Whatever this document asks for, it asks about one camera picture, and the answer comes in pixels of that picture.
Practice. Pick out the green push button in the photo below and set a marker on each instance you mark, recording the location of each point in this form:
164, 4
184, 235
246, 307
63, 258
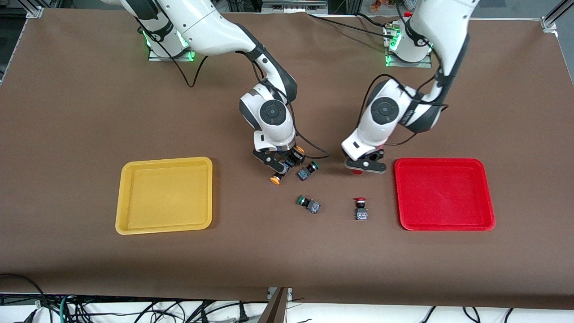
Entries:
304, 174
314, 207

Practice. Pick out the aluminium frame rail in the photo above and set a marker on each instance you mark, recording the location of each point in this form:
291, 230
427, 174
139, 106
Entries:
556, 13

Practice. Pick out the red mushroom push button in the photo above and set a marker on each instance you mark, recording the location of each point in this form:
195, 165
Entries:
361, 214
357, 172

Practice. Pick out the brown table leg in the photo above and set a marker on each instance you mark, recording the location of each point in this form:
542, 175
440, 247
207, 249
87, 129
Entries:
273, 312

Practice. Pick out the brown table cover sheet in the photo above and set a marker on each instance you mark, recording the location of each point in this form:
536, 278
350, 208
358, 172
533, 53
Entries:
89, 112

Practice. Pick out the grey metal corner bracket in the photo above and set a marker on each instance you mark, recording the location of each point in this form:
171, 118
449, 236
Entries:
35, 12

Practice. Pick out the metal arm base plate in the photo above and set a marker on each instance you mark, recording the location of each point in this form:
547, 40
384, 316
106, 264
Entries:
154, 56
394, 63

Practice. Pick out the white table edge bracket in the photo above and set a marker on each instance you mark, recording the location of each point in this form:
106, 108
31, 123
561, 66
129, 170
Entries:
289, 294

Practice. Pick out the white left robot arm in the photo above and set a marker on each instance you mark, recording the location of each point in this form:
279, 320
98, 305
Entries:
439, 27

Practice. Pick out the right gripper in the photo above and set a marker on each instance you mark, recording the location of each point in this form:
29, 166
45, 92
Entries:
292, 156

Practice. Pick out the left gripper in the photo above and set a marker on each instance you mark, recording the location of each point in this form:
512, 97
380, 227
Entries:
372, 157

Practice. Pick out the yellow plastic tray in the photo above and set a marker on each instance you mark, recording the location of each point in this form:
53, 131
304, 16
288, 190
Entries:
166, 197

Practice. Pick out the red plastic tray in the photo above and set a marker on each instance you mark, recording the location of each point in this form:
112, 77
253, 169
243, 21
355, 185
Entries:
444, 197

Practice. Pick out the grey equipment box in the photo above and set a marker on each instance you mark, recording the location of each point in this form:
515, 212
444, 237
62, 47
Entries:
293, 5

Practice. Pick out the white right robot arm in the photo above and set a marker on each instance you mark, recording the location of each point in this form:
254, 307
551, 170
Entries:
210, 31

